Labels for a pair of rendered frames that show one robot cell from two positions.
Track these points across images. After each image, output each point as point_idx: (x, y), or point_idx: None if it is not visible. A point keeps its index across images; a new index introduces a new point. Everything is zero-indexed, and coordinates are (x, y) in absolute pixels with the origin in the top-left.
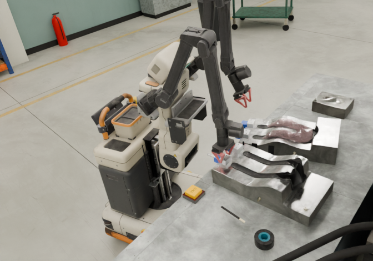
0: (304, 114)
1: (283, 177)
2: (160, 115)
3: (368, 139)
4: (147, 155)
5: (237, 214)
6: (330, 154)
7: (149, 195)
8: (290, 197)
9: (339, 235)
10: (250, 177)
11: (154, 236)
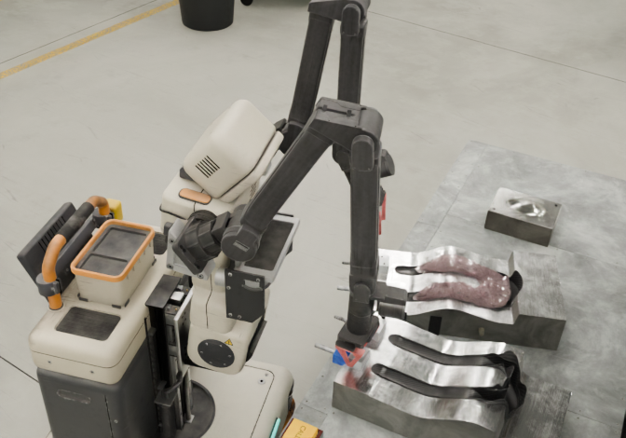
0: (472, 235)
1: (487, 396)
2: None
3: (599, 290)
4: (155, 337)
5: None
6: (551, 332)
7: (151, 420)
8: (504, 436)
9: None
10: (416, 396)
11: None
